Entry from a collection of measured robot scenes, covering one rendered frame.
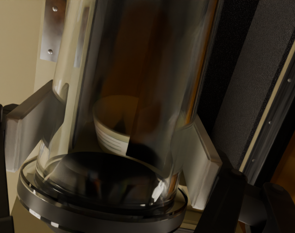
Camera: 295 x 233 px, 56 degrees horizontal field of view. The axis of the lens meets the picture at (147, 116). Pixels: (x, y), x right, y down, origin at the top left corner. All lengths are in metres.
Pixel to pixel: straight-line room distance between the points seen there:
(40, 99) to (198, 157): 0.09
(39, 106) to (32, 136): 0.02
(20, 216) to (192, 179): 0.29
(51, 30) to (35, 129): 0.20
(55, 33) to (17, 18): 0.48
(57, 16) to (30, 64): 0.50
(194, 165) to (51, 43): 0.24
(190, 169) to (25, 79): 0.72
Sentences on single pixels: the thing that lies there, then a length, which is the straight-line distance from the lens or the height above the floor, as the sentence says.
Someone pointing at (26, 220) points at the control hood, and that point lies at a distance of 0.41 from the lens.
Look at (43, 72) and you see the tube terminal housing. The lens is 0.36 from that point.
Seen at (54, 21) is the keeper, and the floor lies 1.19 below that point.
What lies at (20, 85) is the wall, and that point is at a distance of 0.86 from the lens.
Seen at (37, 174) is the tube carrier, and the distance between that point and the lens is 0.17.
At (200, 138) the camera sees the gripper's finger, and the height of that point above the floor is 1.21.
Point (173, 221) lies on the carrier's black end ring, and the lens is 0.17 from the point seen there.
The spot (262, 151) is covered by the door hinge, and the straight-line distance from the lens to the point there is 0.42.
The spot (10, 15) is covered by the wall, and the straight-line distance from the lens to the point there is 0.83.
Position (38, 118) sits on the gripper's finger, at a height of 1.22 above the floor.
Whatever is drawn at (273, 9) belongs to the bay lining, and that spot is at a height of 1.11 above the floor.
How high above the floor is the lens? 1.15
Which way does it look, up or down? 21 degrees up
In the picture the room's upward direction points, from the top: 165 degrees counter-clockwise
